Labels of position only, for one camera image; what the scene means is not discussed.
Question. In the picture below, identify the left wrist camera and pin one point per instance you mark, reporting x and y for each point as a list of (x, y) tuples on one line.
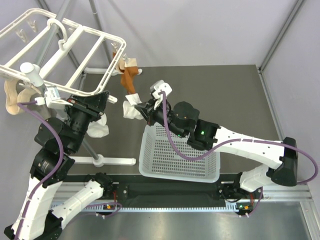
[(52, 99)]

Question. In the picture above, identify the white clip sock hanger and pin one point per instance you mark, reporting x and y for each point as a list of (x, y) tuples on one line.
[(71, 32)]

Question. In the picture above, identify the white sock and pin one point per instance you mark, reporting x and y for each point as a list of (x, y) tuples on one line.
[(129, 110), (99, 128)]

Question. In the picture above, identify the aluminium frame profile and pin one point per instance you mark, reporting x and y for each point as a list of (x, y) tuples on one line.
[(298, 4)]

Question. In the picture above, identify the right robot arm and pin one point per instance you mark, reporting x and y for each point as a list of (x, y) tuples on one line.
[(278, 159)]

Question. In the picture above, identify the white perforated plastic basket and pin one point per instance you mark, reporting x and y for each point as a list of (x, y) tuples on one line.
[(157, 159)]

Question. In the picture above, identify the white corner hanger clip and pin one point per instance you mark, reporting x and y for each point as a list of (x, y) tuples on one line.
[(112, 99)]

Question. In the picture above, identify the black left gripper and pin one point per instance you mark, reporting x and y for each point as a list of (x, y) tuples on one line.
[(93, 104)]

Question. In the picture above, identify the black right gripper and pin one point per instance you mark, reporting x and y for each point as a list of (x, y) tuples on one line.
[(148, 111)]

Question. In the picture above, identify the beige sock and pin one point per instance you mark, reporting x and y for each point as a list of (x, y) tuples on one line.
[(13, 97)]

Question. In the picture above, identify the white stand base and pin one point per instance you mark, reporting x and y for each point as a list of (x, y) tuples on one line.
[(101, 161)]

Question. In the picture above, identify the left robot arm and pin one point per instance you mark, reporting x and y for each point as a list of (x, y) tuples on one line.
[(58, 140)]

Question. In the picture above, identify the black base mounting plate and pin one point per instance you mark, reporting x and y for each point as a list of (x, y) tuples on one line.
[(137, 191)]

